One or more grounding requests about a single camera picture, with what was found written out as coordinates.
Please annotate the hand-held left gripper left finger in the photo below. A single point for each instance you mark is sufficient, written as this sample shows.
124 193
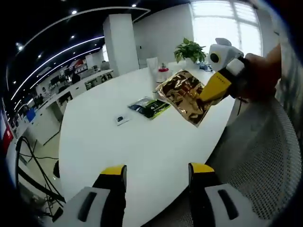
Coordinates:
111 203

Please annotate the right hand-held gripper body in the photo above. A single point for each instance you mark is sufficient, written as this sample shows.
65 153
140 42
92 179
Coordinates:
225 53

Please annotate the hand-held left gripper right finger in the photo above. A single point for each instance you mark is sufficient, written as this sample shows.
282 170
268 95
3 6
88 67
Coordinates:
203 208

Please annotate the gold foil packet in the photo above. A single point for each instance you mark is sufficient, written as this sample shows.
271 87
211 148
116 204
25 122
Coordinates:
182 94

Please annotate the red collar skincare spray bottle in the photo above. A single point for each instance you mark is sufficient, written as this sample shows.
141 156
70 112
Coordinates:
163 76

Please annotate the white skincare bottle clear cap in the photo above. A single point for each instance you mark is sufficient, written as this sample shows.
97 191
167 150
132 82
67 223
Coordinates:
155 94

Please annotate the green black sachet packet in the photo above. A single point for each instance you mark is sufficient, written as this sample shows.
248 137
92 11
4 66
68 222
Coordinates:
151 108

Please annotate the blue storage bin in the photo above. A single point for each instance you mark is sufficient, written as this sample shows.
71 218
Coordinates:
30 115

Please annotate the person's right hand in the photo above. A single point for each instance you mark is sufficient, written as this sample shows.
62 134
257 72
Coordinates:
260 75

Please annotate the potted green plant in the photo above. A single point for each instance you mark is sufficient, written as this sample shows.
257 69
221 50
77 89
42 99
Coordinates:
189 50

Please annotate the person's plaid shirt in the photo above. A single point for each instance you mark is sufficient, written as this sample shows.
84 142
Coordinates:
291 82

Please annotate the grey mesh office chair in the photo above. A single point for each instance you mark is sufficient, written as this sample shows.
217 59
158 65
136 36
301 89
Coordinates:
260 153

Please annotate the long white counter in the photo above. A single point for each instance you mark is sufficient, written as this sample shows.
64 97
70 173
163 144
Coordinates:
47 113

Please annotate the open laptop red screen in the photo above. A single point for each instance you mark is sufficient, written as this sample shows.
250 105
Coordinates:
7 137

